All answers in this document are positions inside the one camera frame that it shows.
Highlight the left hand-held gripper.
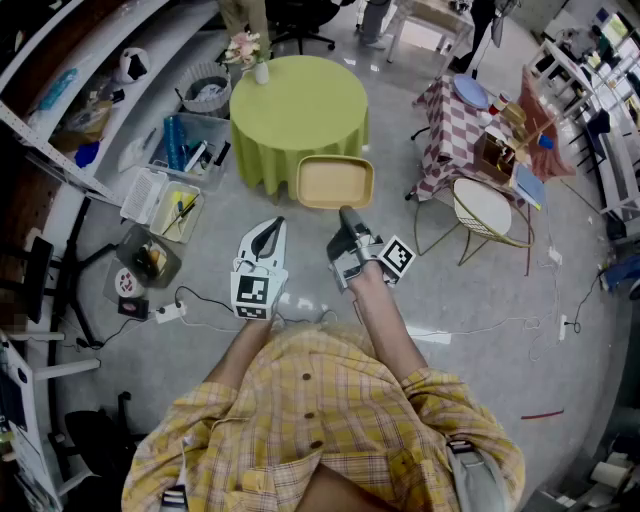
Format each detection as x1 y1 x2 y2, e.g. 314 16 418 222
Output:
230 217 290 322

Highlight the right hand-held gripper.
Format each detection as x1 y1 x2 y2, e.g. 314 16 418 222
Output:
326 205 417 294

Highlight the beige rectangular tray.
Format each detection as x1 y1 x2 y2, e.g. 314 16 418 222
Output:
296 154 375 210

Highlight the person's right forearm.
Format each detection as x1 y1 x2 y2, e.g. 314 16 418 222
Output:
346 260 429 386

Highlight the person's left forearm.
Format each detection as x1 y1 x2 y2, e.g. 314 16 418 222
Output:
204 317 276 391

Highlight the grey plastic tray with items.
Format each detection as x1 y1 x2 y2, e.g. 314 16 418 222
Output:
115 224 183 290

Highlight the cream box of utensils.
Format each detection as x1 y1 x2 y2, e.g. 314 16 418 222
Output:
148 180 205 245

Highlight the clear plastic storage bin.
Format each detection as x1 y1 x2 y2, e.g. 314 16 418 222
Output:
147 112 232 194

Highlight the green round table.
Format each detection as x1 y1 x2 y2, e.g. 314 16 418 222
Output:
228 54 370 202

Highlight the red checkered cloth table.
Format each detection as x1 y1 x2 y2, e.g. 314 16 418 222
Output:
410 74 544 204

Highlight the white perforated box lid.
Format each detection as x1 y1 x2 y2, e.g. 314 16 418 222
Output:
119 167 169 225

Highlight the red and white round disc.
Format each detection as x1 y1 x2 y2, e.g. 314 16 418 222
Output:
114 267 146 297

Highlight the small black box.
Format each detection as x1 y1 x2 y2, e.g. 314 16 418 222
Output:
118 295 151 321

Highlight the brown wooden box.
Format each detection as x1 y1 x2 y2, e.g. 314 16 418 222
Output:
472 132 519 186

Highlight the grey pleated laundry basket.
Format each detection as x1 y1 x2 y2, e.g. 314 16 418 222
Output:
177 60 234 119

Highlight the blue plate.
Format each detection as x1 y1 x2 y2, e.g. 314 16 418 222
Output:
453 73 490 111

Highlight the blue notebook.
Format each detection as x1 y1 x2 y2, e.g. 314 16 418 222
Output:
509 164 546 210

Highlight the yellow plaid shirt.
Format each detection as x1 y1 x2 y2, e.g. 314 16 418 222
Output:
121 322 526 512

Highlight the pink and white flower bouquet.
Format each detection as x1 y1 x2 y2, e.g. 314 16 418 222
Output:
222 32 271 69

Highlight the black office chair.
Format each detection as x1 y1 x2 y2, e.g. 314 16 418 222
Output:
264 0 341 54

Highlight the pink cloth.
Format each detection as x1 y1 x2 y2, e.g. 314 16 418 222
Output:
517 64 576 184

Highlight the white table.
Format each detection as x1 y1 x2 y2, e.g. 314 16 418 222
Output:
387 0 476 66

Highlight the black and white soccer ball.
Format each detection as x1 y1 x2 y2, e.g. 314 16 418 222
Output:
117 47 151 84

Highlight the black monitor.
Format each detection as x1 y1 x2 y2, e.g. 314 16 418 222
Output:
22 237 55 324

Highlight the white shelf unit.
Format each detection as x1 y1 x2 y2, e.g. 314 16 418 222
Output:
0 0 221 201

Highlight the white round gold-frame chair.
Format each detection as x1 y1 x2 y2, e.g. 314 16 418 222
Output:
413 177 536 276

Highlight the grey shoulder strap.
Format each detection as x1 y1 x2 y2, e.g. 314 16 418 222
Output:
444 437 511 512

